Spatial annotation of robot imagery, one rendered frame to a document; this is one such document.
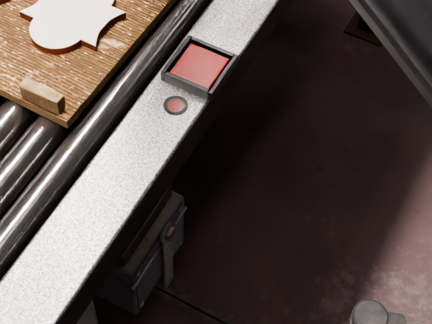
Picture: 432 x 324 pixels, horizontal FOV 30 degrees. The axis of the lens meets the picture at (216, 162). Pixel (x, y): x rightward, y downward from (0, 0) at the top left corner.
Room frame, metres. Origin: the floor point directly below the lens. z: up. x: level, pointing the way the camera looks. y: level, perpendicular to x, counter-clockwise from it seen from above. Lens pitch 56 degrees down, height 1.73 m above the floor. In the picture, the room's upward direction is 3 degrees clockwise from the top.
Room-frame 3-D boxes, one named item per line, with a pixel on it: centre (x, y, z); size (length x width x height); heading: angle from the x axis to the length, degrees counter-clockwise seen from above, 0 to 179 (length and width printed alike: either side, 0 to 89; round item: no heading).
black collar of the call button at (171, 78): (0.70, 0.03, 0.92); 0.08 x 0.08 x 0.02; 65
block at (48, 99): (0.62, 0.22, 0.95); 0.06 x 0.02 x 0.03; 63
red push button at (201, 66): (0.70, 0.03, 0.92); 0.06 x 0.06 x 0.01; 65
